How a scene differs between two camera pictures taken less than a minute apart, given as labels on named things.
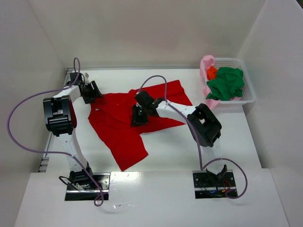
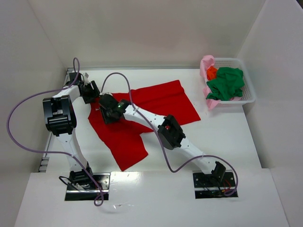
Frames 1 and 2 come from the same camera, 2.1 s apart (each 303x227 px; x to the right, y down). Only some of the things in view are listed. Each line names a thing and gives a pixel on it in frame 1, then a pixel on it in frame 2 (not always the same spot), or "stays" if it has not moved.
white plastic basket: [248, 95] stays
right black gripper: [139, 113] -> [104, 113]
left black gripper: [92, 92] stays
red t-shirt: [110, 116] stays
